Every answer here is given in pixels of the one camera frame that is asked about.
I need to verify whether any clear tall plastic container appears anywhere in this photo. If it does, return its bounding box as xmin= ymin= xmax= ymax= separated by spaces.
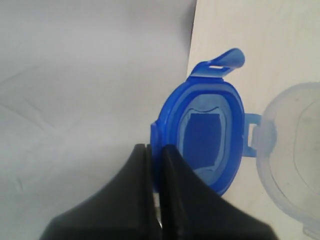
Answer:
xmin=252 ymin=82 xmax=320 ymax=240

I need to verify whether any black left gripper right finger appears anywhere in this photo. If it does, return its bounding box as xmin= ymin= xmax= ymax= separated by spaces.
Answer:
xmin=159 ymin=145 xmax=275 ymax=240

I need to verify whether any blue plastic locking lid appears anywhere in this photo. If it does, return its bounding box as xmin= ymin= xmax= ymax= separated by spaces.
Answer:
xmin=150 ymin=48 xmax=277 ymax=195

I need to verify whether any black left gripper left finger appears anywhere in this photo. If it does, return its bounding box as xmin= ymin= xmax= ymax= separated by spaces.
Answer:
xmin=40 ymin=144 xmax=162 ymax=240

